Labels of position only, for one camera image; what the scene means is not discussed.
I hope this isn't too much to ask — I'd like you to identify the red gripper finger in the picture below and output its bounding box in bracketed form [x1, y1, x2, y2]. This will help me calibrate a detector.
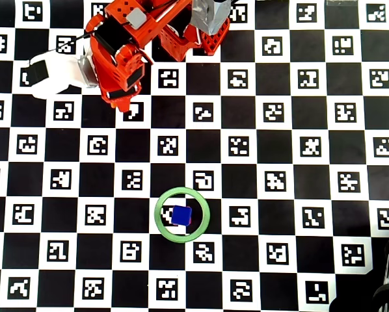
[105, 86, 140, 114]

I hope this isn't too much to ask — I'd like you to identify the black white marker checkerboard mat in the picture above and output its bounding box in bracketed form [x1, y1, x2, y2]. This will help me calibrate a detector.
[0, 0, 389, 312]

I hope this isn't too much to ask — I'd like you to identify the green ring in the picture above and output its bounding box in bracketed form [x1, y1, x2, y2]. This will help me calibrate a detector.
[154, 187, 211, 244]

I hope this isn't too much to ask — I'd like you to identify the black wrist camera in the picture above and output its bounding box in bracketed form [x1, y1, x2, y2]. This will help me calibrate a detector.
[20, 59, 50, 86]

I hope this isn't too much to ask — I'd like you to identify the small grey square block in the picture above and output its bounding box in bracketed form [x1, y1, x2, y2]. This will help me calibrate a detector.
[126, 8, 148, 29]

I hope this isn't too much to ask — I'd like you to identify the blue cube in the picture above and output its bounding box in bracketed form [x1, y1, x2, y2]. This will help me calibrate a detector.
[170, 205, 193, 227]

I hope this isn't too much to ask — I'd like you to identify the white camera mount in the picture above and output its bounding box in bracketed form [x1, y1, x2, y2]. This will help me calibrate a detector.
[28, 50, 100, 100]

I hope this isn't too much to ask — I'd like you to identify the thin black camera cable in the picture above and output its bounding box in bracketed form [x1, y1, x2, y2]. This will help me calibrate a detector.
[49, 31, 96, 53]

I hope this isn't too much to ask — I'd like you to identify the grey duct tape wad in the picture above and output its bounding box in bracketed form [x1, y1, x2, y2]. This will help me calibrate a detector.
[190, 0, 232, 34]

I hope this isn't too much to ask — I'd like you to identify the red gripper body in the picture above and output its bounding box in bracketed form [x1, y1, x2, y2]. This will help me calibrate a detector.
[85, 14, 152, 98]

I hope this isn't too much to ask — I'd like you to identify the red cube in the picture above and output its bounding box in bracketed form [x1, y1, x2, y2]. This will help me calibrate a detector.
[171, 205, 194, 228]

